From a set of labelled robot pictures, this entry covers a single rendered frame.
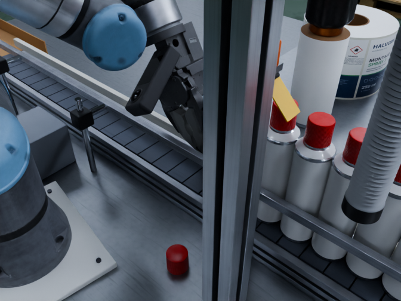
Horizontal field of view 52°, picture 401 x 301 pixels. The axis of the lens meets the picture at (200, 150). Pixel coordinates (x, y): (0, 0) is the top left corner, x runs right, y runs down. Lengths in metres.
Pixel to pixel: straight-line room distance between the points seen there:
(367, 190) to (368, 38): 0.56
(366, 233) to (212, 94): 0.29
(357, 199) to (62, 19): 0.35
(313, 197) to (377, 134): 0.23
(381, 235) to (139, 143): 0.46
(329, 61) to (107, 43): 0.43
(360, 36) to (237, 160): 0.59
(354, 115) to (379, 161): 0.56
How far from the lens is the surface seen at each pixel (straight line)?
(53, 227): 0.66
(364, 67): 0.94
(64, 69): 1.03
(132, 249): 0.68
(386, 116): 0.34
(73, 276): 0.66
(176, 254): 0.62
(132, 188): 0.77
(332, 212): 0.55
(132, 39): 0.49
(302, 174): 0.54
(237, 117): 0.35
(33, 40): 1.35
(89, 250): 0.68
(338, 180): 0.52
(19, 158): 0.55
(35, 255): 0.64
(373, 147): 0.36
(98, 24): 0.48
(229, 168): 0.39
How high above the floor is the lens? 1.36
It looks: 39 degrees down
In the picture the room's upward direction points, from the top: straight up
